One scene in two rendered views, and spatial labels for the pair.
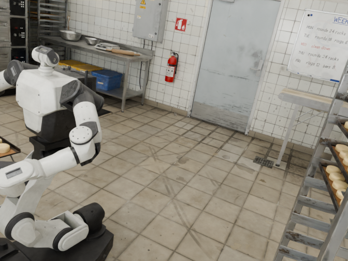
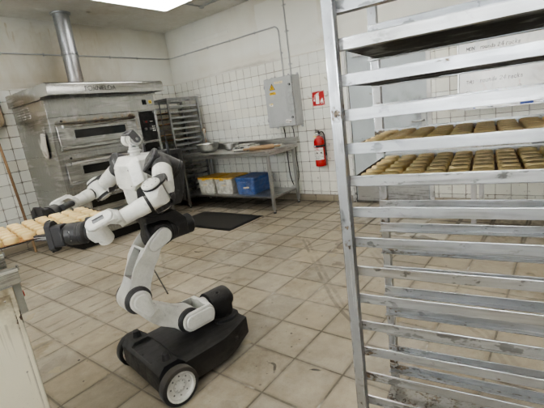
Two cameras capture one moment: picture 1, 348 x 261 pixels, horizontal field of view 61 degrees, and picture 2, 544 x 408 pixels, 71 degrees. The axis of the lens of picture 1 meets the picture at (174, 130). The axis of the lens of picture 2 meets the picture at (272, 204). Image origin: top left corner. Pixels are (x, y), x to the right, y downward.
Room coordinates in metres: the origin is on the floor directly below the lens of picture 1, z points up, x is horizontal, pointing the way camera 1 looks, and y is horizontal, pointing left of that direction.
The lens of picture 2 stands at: (-0.39, -0.58, 1.35)
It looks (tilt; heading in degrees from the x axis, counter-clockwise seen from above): 13 degrees down; 17
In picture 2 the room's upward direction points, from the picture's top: 8 degrees counter-clockwise
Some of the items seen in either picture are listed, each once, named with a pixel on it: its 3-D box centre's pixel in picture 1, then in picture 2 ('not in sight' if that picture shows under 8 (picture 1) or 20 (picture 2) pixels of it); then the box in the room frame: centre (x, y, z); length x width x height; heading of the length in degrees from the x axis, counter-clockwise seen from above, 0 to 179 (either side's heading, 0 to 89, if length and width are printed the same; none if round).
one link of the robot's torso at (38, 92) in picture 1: (57, 101); (151, 178); (1.35, 0.58, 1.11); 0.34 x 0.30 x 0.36; 59
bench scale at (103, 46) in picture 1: (107, 46); (245, 146); (5.07, 1.35, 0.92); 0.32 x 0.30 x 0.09; 165
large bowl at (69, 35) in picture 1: (70, 36); (208, 147); (5.39, 2.12, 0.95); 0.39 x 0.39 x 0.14
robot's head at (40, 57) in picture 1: (45, 59); (131, 142); (1.30, 0.62, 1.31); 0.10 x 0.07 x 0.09; 59
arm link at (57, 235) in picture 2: not in sight; (65, 234); (0.76, 0.62, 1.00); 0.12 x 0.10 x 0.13; 104
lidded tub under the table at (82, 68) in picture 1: (86, 74); (231, 183); (5.26, 1.74, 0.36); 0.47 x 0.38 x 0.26; 158
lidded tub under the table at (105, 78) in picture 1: (106, 80); (252, 183); (5.09, 1.32, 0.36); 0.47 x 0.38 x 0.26; 160
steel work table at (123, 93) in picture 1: (93, 68); (237, 175); (5.20, 1.60, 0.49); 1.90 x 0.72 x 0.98; 68
